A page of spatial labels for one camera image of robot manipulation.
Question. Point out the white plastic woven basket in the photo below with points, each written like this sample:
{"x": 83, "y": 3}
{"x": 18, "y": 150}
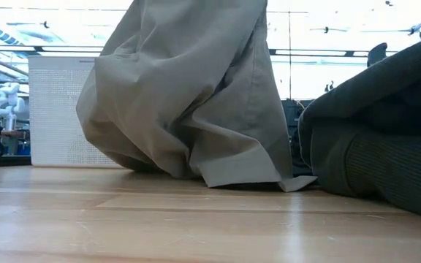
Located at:
{"x": 57, "y": 120}

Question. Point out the beige trousers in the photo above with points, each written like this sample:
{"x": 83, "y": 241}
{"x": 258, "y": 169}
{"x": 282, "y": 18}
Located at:
{"x": 181, "y": 91}

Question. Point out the black chair back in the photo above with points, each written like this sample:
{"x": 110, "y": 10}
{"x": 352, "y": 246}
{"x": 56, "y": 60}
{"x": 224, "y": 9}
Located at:
{"x": 376, "y": 55}

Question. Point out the black metal table frame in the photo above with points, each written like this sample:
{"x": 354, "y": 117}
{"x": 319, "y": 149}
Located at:
{"x": 2, "y": 161}

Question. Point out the olive green sweatshirt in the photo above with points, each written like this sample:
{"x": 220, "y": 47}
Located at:
{"x": 378, "y": 175}

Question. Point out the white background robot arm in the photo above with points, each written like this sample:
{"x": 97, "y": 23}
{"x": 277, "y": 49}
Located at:
{"x": 7, "y": 104}

